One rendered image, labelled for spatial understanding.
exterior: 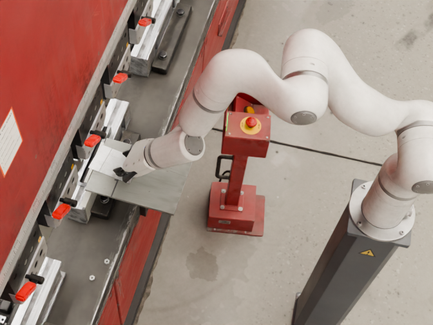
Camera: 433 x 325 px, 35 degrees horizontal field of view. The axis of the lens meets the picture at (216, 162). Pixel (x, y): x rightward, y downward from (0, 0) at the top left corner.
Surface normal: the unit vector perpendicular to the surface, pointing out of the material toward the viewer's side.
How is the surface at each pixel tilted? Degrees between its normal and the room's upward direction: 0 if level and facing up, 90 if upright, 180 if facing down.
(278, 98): 75
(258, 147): 90
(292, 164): 0
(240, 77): 65
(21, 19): 90
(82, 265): 0
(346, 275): 90
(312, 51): 8
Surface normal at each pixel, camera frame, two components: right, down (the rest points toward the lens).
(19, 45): 0.96, 0.26
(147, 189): 0.07, -0.50
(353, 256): -0.21, 0.84
